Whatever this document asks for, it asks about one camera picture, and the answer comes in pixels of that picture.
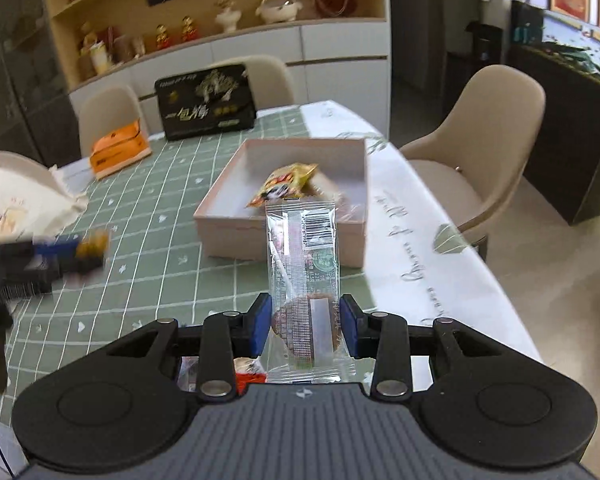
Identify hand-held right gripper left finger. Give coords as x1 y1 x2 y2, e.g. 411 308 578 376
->
107 292 273 404

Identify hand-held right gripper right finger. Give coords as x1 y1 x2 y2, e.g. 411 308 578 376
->
340 294 501 402

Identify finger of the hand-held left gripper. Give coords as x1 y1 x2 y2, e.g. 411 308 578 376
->
32 235 106 278

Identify small yellow brown snack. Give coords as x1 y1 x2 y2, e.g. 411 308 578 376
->
77 229 113 273

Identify clear biscuit packet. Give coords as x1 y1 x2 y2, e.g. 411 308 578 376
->
264 199 359 387

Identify beige cardboard box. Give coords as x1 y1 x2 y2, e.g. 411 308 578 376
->
194 137 370 269

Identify red snack packet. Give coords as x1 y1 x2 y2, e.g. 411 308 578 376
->
234 357 267 392

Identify white printed bag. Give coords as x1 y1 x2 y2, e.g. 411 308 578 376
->
0 152 90 249

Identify orange tissue pack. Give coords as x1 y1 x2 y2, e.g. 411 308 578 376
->
89 120 152 180

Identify clear wrapped snack packet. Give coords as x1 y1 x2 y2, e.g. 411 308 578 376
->
325 187 367 223

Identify yellow snack packet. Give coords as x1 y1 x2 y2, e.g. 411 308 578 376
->
245 161 320 209

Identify beige chair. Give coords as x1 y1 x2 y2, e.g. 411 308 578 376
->
219 55 297 111
78 85 152 162
398 64 547 262

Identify dark glass cabinet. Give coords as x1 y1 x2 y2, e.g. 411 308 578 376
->
0 0 82 173

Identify white yellow cup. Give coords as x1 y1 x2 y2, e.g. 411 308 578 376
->
88 42 114 75

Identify black gift box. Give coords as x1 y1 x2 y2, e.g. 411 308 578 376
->
154 63 257 142

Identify brown packaged goods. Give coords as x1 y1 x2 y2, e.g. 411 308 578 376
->
111 26 147 65

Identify wooden shelf cabinet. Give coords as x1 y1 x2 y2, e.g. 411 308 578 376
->
39 0 392 137

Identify white figurine vase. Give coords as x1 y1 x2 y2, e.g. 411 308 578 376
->
214 0 244 34

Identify black cabinet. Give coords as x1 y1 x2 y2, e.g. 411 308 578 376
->
509 0 600 226

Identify black water dispenser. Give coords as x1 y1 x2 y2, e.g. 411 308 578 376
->
464 21 504 69

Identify white plush toy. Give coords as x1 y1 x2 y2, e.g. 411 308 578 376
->
253 0 304 25

